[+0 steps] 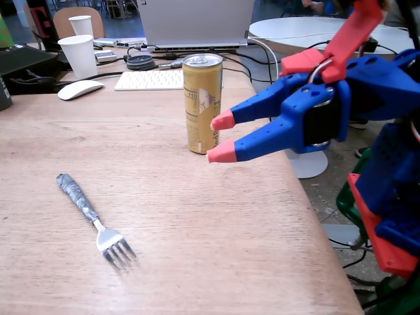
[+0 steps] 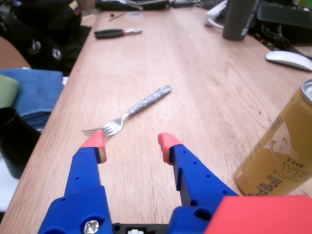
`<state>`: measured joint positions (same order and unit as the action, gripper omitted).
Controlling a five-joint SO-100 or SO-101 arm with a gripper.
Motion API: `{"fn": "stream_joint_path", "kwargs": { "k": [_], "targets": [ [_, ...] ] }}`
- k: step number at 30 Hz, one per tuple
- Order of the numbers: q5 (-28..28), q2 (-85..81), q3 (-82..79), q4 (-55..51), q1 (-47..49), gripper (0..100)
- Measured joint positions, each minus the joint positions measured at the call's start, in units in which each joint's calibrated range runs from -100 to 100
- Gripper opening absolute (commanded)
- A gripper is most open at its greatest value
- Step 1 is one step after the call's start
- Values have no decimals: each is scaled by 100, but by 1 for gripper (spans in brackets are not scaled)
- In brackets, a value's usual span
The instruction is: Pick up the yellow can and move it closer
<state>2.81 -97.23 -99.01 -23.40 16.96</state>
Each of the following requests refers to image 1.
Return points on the green clamp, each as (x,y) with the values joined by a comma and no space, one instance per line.
(397,295)
(348,203)

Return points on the white keyboard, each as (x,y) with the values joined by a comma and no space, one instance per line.
(151,80)

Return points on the small white box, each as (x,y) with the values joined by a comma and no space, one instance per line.
(105,56)

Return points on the round white table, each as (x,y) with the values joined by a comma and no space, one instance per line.
(295,29)

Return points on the silver flat notebook device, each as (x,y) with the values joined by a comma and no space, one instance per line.
(105,42)

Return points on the blue gripper body black motor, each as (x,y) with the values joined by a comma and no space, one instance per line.
(296,109)

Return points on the large white paper cup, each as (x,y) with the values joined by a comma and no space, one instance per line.
(78,57)

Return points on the white computer mouse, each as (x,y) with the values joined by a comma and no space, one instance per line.
(80,89)

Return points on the yellow energy drink can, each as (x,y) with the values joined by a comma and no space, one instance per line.
(201,108)

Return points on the wooden chair back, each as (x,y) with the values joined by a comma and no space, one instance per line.
(62,23)

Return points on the black power adapter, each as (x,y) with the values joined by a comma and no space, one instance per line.
(370,45)

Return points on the black flat box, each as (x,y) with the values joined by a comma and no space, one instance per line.
(23,62)

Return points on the blue and red robot arm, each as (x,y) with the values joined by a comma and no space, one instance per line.
(390,187)

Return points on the small white paper cup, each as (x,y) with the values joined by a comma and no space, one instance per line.
(82,25)

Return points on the silver laptop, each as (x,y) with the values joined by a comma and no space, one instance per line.
(197,19)

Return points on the green object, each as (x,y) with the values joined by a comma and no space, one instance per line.
(5,33)

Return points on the black sign with magenta letter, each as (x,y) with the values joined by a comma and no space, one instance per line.
(41,23)

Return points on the blue gripper finger with pink tip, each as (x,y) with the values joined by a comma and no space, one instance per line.
(256,106)
(262,144)

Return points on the red camera mount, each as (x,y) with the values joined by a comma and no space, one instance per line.
(354,33)

